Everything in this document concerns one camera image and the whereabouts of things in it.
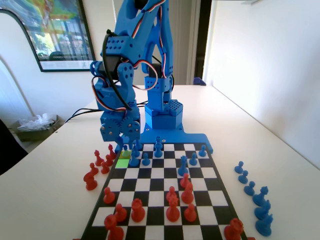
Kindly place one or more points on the white arched panel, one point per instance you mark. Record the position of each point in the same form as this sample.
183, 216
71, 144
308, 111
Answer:
10, 37

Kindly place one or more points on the red chess bishop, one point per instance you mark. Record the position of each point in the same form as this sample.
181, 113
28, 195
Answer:
111, 152
98, 158
187, 195

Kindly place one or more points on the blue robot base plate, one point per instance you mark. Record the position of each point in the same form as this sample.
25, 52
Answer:
195, 138

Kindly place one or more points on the blue 3D-printed robot arm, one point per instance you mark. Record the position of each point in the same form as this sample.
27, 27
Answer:
163, 120

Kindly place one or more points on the blue chess queen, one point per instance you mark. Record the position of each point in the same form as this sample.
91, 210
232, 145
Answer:
183, 168

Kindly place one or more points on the framed landscape poster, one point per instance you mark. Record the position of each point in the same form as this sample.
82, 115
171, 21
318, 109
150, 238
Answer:
65, 37

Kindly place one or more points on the blue chess pawn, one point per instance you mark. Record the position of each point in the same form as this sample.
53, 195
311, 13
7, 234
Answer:
243, 177
239, 168
193, 160
145, 161
249, 189
202, 152
126, 153

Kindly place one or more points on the clear crumpled plastic bag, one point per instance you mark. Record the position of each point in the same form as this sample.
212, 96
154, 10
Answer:
35, 122

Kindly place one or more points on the red chess pawn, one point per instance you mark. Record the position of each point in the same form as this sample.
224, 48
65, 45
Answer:
93, 168
185, 180
109, 197
190, 214
105, 169
171, 191
109, 161
121, 214

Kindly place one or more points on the blue chess knight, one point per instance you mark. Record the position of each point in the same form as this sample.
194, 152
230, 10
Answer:
262, 211
264, 226

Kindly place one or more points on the black and white chess board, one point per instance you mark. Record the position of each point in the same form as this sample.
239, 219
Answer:
160, 173

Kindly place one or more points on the red chess queen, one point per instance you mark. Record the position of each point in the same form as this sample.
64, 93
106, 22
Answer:
173, 212

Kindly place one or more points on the cardboard box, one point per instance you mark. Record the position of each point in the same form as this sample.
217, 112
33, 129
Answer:
32, 135

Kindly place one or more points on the blue 3D-printed gripper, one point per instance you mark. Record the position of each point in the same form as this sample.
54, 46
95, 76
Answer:
119, 128

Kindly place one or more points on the red chess knight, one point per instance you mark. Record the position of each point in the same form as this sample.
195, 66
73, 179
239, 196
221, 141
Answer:
90, 182

